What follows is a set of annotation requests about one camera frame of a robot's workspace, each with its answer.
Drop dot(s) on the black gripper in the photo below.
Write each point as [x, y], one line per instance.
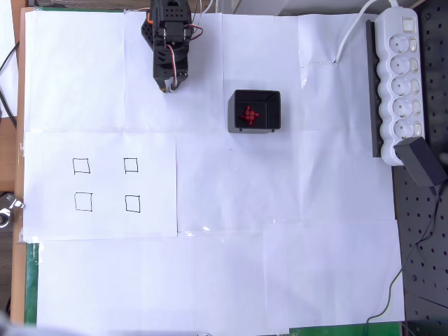
[167, 78]

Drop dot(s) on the red bead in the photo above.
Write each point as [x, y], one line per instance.
[252, 121]

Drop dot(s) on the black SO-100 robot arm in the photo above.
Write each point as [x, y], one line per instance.
[173, 14]

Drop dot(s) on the black open box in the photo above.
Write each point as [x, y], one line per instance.
[269, 112]

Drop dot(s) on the white paper table cover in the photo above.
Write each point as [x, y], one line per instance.
[245, 210]

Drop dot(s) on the paper sheet with drawn squares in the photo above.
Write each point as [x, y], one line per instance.
[105, 224]

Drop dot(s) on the metal clamp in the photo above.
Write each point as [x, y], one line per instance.
[5, 213]

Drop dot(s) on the white power strip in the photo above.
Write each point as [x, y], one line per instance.
[400, 87]

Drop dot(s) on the green cutting mat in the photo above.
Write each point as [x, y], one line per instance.
[31, 280]

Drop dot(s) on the black power adapter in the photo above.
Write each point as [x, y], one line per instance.
[420, 161]

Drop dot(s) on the black pegboard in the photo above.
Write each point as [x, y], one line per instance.
[432, 252]

